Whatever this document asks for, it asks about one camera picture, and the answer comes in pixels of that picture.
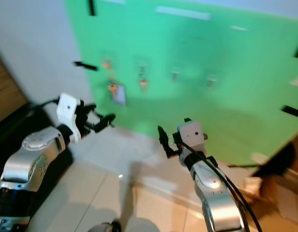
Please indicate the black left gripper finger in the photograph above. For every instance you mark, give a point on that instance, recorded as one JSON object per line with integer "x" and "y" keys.
{"x": 102, "y": 124}
{"x": 109, "y": 117}

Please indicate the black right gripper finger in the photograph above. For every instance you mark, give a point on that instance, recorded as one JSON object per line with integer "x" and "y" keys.
{"x": 164, "y": 140}
{"x": 186, "y": 121}

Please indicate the single orange key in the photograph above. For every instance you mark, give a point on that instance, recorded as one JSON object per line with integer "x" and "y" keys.
{"x": 142, "y": 84}

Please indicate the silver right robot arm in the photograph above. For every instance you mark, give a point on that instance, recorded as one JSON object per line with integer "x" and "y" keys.
{"x": 216, "y": 188}

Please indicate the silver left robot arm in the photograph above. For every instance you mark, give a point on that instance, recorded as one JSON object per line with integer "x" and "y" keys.
{"x": 30, "y": 164}

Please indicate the green backdrop sheet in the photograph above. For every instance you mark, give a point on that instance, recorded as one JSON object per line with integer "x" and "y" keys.
{"x": 197, "y": 106}

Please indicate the orange key bunch with tag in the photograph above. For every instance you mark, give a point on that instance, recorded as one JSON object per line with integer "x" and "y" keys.
{"x": 119, "y": 94}

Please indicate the black tape strip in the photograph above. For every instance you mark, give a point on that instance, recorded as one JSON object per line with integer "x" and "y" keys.
{"x": 91, "y": 7}
{"x": 293, "y": 111}
{"x": 86, "y": 65}

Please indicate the white tape piece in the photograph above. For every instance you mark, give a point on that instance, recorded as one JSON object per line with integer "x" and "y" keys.
{"x": 259, "y": 159}

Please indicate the black cabinet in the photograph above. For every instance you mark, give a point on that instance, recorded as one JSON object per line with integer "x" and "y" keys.
{"x": 6, "y": 145}

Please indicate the brown wooden panel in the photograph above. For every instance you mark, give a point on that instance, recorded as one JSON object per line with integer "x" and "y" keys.
{"x": 6, "y": 92}

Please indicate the grey robot foot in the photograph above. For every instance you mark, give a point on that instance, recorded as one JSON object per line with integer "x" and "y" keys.
{"x": 106, "y": 227}

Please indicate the small white tape strip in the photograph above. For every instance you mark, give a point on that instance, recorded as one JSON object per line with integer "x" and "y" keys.
{"x": 239, "y": 28}

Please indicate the long white tape strip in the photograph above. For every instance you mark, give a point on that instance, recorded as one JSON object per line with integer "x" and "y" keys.
{"x": 183, "y": 13}

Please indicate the brown cardboard box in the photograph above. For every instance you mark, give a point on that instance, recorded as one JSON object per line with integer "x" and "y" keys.
{"x": 279, "y": 198}

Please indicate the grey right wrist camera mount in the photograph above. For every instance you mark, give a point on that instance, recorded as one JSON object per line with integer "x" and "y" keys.
{"x": 191, "y": 133}

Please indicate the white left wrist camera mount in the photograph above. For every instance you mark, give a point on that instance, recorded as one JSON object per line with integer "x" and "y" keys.
{"x": 69, "y": 107}

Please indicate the clear adhesive wall hook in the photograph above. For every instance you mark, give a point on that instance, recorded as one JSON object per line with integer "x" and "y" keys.
{"x": 175, "y": 74}
{"x": 106, "y": 57}
{"x": 211, "y": 81}
{"x": 141, "y": 70}

